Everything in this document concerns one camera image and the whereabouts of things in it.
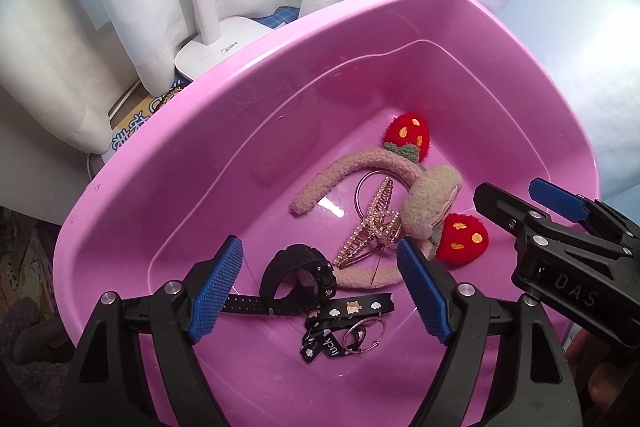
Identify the pearl gold hair claw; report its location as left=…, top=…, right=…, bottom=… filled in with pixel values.
left=333, top=170, right=401, bottom=270

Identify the person's hand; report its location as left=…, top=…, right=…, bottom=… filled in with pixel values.
left=565, top=329, right=639, bottom=427

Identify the blue yellow printed box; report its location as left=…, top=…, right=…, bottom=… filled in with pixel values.
left=103, top=75, right=191, bottom=159

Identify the black cartoon lanyard strap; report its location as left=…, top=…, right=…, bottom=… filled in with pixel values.
left=298, top=291, right=396, bottom=364

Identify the white desk lamp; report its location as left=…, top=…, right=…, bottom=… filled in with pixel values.
left=175, top=0, right=271, bottom=81

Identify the black digital wristwatch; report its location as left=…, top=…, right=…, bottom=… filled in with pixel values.
left=219, top=243, right=338, bottom=318

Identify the silver bangle bracelet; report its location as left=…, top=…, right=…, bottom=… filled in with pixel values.
left=354, top=168, right=402, bottom=220

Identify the pink strawberry plush headband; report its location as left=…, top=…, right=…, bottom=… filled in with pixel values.
left=290, top=113, right=489, bottom=291

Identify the pink plastic basin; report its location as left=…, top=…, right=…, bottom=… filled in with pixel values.
left=53, top=0, right=600, bottom=426

